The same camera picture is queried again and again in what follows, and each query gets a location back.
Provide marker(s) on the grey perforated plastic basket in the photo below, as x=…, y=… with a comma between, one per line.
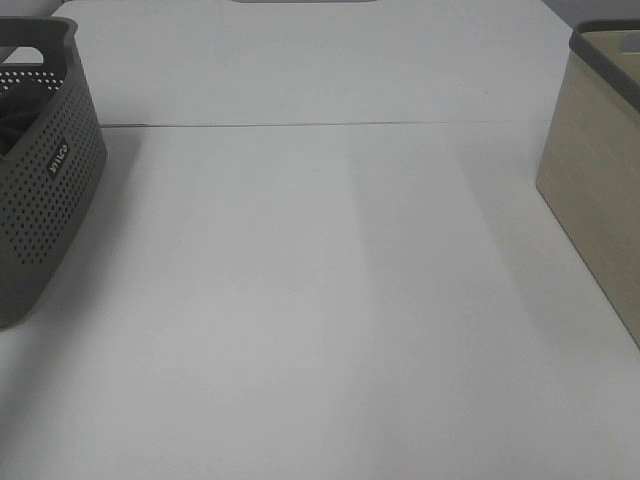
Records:
x=50, y=177

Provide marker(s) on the beige storage bin grey rim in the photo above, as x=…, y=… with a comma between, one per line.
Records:
x=588, y=174

